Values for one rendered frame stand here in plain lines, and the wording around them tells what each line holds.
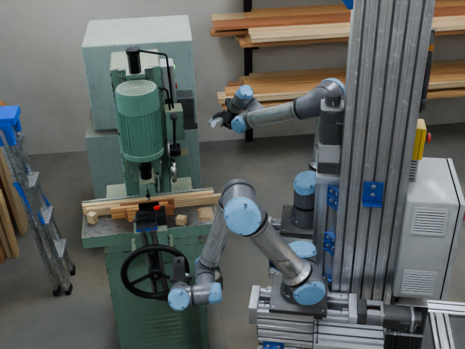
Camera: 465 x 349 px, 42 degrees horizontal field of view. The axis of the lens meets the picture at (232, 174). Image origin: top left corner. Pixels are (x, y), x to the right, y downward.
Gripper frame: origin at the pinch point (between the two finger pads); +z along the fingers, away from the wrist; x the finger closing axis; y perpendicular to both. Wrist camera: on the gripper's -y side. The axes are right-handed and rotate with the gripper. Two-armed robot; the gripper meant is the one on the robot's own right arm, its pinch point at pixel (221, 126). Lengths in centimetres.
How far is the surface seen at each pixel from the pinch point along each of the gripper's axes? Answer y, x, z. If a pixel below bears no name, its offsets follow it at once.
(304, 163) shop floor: -72, 114, 126
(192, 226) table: 64, -16, -10
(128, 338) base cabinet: 99, -29, 51
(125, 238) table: 69, -44, 0
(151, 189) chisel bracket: 50, -36, -12
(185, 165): 30.3, -19.6, -5.6
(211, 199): 47.5, -7.4, -8.3
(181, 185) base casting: 25.4, -13.6, 22.7
